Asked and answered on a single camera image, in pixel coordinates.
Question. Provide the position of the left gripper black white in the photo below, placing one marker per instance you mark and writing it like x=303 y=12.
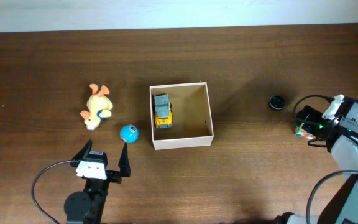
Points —
x=115 y=177

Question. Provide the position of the yellow grey toy truck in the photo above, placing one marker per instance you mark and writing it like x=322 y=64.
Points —
x=163 y=116

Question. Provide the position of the colourful puzzle cube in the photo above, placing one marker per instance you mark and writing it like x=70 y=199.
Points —
x=301 y=133

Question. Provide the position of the blue ball toy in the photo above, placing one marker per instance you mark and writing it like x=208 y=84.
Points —
x=129 y=133

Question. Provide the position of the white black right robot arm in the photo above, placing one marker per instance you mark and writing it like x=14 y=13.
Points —
x=343 y=207

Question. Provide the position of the yellow plush duck toy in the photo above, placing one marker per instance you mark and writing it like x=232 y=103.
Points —
x=99 y=106

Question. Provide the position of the pink cardboard box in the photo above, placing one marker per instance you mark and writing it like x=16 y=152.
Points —
x=192 y=121

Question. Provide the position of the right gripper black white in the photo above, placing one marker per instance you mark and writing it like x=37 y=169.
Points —
x=316 y=116

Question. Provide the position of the black round cap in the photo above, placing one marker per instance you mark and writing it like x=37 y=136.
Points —
x=276 y=103

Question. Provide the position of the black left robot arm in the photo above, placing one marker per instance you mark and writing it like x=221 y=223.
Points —
x=87 y=206

